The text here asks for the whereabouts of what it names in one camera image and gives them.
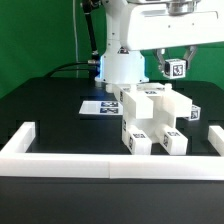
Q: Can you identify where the white U-shaped fence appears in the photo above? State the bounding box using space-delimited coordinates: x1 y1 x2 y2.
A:
0 122 224 181

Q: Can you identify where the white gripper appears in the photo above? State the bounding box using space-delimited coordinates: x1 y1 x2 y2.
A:
124 0 224 72

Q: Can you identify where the small tag cube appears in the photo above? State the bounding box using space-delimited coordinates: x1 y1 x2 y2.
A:
185 105 201 121
164 59 186 79

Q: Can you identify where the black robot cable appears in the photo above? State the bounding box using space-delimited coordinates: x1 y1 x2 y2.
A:
44 13 101 79

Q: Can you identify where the white chair seat part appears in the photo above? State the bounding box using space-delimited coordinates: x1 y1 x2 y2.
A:
122 110 176 143

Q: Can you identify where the white thin cable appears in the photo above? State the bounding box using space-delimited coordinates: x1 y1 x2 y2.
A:
72 0 81 79

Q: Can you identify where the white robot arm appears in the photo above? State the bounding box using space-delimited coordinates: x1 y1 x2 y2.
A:
82 0 224 84

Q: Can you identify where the white marker sheet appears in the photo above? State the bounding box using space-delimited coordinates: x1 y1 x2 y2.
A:
79 101 123 115

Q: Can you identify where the white chair back frame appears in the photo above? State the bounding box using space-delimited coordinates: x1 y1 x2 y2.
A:
106 83 192 119

